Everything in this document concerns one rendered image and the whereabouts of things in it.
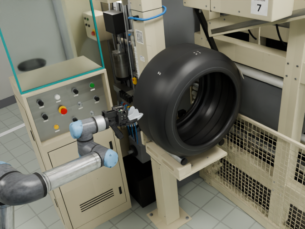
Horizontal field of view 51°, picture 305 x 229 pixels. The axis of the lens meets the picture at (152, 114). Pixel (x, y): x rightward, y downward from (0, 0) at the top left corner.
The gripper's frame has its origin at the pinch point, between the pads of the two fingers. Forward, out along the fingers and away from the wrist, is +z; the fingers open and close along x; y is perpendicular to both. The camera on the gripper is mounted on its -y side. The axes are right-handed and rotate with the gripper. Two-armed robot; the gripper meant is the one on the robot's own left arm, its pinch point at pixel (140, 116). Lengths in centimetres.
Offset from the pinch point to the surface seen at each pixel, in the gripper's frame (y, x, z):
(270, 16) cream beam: 48, -33, 45
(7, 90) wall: -105, 359, -15
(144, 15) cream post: 43, 28, 20
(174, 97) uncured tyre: 11.4, -12.3, 11.7
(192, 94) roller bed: -17, 39, 67
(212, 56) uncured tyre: 27.0, -10.0, 35.7
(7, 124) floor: -128, 296, -31
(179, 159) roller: -30.0, -6.0, 20.8
